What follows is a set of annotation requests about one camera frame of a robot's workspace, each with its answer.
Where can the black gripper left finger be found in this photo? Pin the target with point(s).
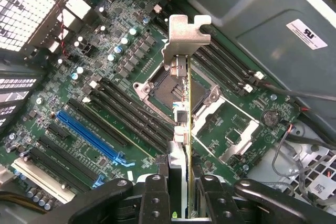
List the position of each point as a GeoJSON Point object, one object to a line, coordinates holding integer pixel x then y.
{"type": "Point", "coordinates": [155, 200]}

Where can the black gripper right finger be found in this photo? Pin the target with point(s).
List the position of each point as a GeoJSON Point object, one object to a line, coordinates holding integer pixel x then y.
{"type": "Point", "coordinates": [218, 203]}

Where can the large metal disk bay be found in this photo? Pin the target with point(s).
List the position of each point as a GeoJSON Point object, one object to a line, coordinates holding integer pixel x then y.
{"type": "Point", "coordinates": [262, 171]}

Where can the metal socket cover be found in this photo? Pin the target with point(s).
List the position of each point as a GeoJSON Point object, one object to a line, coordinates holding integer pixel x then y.
{"type": "Point", "coordinates": [207, 110]}

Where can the black expansion slot blue clip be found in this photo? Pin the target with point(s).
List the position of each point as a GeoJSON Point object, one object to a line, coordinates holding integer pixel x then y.
{"type": "Point", "coordinates": [68, 159]}

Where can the long black expansion slot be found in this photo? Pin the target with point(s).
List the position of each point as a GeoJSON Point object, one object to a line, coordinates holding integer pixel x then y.
{"type": "Point", "coordinates": [97, 123]}
{"type": "Point", "coordinates": [57, 169]}

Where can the coin cell battery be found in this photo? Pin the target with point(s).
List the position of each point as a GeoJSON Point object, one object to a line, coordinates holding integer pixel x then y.
{"type": "Point", "coordinates": [269, 117]}

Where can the CPU socket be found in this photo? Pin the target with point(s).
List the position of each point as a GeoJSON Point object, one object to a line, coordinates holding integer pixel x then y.
{"type": "Point", "coordinates": [162, 90]}

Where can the white expansion slot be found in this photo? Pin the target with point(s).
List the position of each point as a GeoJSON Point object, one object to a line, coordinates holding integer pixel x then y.
{"type": "Point", "coordinates": [42, 180]}

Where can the short black expansion slot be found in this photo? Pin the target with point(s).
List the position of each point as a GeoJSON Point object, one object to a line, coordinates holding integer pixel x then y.
{"type": "Point", "coordinates": [57, 131]}

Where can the green motherboard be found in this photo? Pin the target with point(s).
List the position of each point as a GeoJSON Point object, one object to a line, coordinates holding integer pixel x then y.
{"type": "Point", "coordinates": [281, 100]}

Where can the open grey PC case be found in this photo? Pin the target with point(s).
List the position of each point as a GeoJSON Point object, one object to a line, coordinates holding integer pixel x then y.
{"type": "Point", "coordinates": [249, 11]}

